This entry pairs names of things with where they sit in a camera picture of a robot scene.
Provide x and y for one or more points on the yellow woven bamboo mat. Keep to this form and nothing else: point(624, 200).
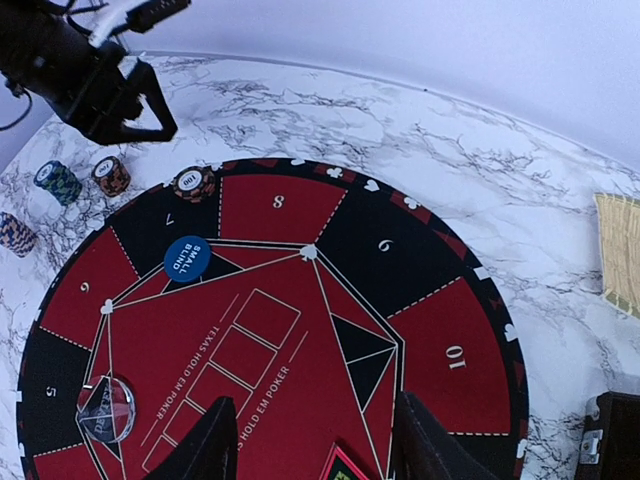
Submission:
point(618, 218)

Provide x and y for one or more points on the red brown poker chip stack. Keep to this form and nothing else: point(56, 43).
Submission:
point(111, 176)

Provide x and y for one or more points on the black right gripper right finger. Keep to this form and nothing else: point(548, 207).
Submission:
point(423, 449)

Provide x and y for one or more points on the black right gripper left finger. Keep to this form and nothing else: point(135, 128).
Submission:
point(209, 450)

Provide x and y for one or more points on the green poker chip stack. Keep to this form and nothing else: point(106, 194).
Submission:
point(59, 181)

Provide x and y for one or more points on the triangular all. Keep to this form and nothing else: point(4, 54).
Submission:
point(339, 466)

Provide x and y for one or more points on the blue small blind button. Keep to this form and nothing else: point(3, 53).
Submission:
point(187, 259)

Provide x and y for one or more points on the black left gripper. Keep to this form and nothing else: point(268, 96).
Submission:
point(43, 54)

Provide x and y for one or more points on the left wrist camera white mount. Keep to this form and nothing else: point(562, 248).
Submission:
point(136, 16)

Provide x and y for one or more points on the black poker set case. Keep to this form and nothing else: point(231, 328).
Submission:
point(609, 448)

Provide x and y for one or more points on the white black poker chip stack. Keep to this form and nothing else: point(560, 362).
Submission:
point(16, 236)

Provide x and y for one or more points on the round red black poker mat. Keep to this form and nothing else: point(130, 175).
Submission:
point(328, 293)

